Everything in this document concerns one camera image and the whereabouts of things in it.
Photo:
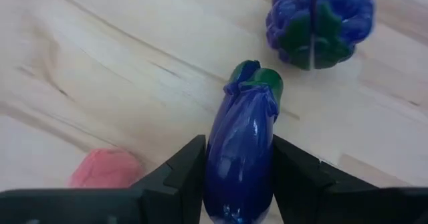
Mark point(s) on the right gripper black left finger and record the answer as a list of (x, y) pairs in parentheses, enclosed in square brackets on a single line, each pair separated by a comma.
[(100, 205)]

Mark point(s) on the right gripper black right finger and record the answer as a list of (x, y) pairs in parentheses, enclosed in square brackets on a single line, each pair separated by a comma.
[(334, 200)]

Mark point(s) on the pink toy fruit piece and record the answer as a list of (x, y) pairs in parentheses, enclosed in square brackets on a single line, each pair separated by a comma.
[(107, 168)]

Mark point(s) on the purple toy eggplant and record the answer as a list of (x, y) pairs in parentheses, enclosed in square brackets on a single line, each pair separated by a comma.
[(239, 150)]

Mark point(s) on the purple toy blackberry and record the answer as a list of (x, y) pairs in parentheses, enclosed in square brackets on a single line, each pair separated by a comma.
[(337, 13)]

